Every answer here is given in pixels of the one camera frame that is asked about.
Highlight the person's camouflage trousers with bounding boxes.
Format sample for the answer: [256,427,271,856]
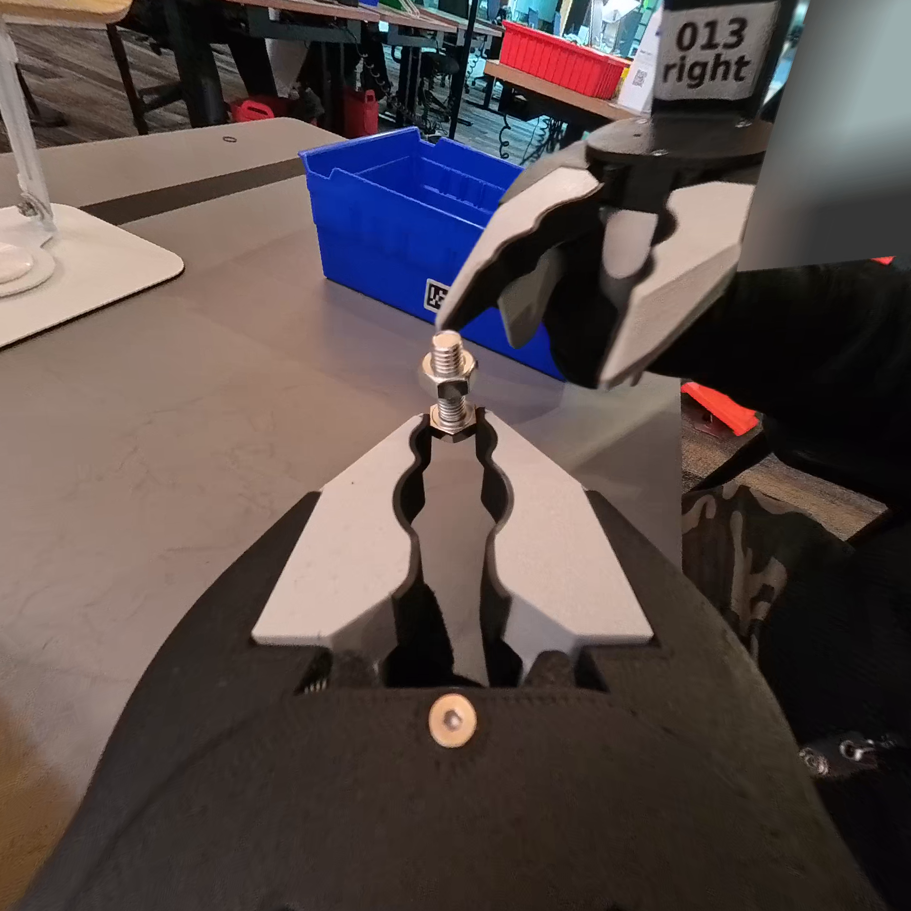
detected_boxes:
[682,484,855,656]

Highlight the dark table slot cover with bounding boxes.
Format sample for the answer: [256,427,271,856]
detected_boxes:
[82,158,307,227]

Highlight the silver hex bolt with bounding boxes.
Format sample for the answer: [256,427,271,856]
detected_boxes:
[427,331,476,444]

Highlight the white plastic bag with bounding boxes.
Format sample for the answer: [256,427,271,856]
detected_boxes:
[267,39,314,101]

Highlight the red storage bin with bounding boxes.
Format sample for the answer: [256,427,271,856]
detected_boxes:
[500,20,631,101]

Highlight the black floor pole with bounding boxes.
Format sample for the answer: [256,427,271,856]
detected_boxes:
[448,0,476,139]

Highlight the blue storage bin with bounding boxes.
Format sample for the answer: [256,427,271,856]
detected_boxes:
[299,127,567,381]

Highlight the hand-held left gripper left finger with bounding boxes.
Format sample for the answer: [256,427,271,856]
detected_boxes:
[251,413,456,686]

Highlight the white board stand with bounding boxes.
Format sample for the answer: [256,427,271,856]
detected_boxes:
[0,14,185,350]

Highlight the person's right forearm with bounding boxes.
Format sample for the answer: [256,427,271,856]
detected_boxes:
[651,260,911,513]

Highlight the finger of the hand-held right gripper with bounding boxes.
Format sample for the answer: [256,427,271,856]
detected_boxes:
[434,166,607,333]
[596,181,755,392]

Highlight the silver hex nut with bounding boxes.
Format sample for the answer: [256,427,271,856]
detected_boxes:
[420,352,479,401]

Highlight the white carton box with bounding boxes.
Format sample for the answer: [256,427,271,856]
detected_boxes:
[615,7,659,111]

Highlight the black badge reel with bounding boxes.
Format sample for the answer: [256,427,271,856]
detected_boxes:
[800,733,898,777]

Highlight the brown edged desk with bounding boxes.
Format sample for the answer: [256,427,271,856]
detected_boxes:
[164,0,456,136]
[484,60,652,125]

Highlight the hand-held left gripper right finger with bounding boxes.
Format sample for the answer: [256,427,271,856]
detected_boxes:
[477,408,655,686]

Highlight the person's right hand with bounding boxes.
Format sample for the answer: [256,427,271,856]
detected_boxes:
[544,212,627,390]

